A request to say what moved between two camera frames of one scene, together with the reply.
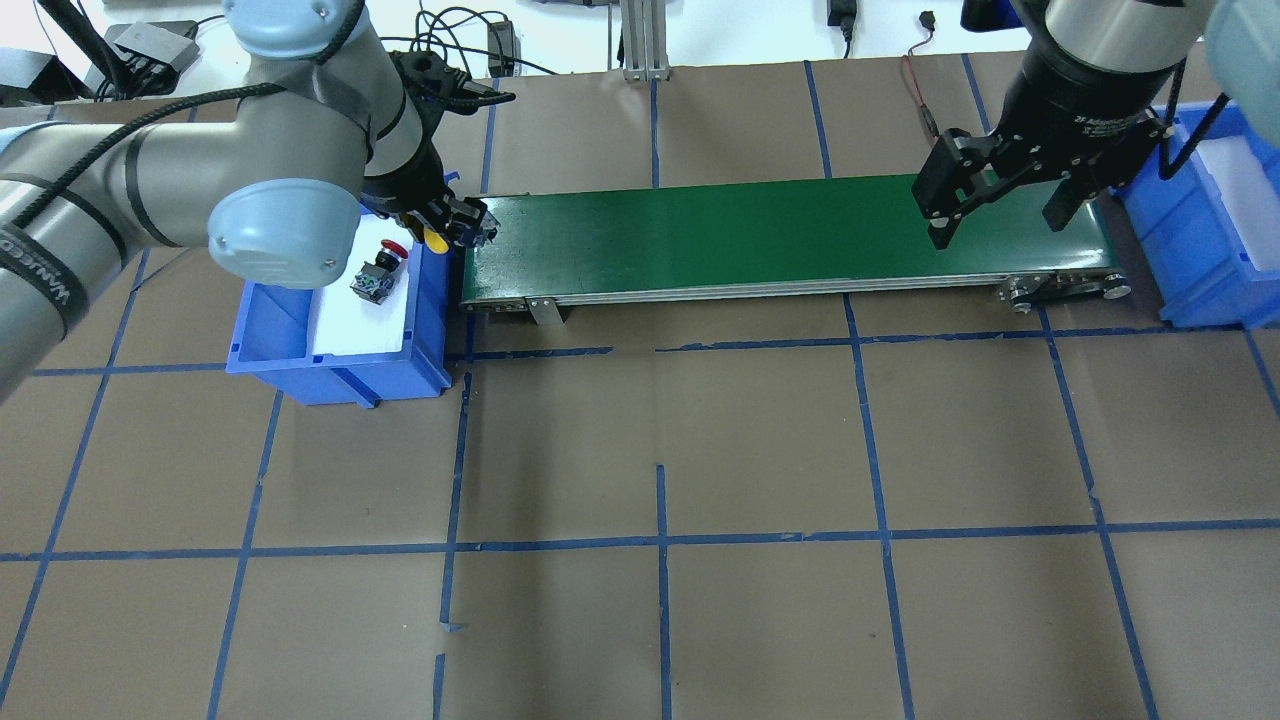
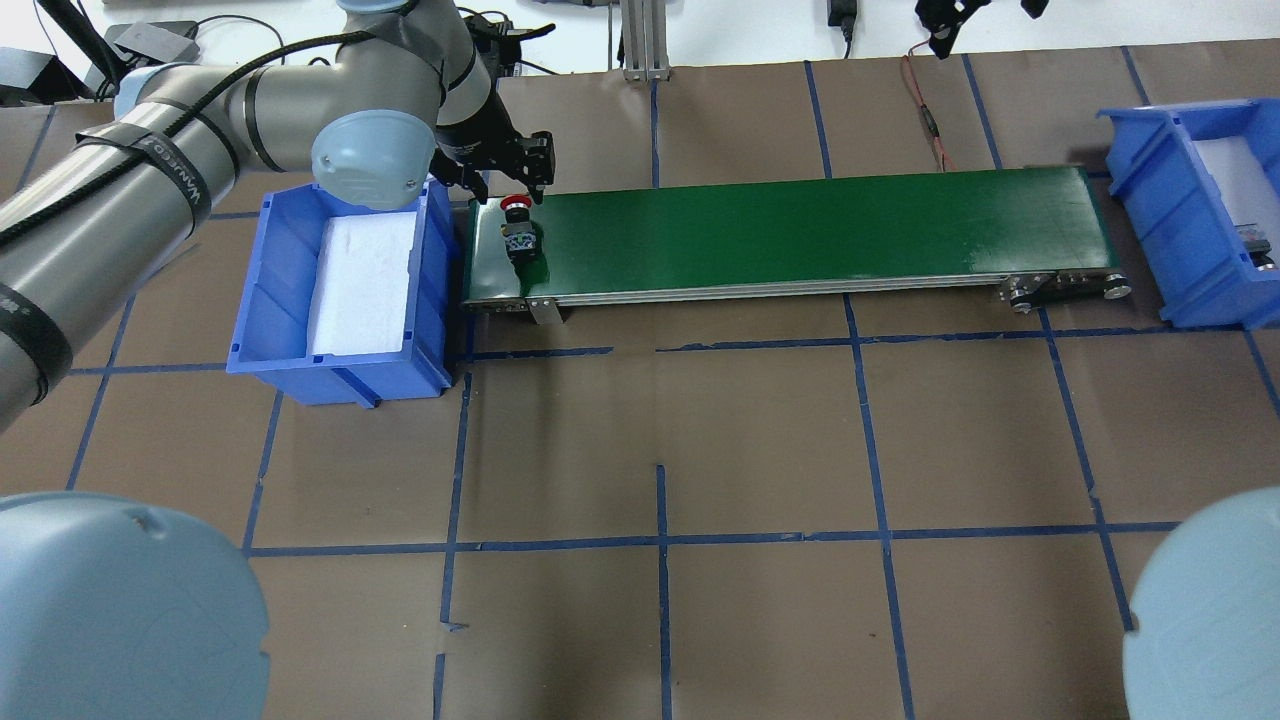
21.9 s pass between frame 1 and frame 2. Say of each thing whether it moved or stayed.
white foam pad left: stayed
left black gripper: moved
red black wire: stayed
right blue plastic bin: stayed
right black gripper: moved
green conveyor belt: stayed
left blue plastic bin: stayed
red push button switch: moved
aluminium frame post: stayed
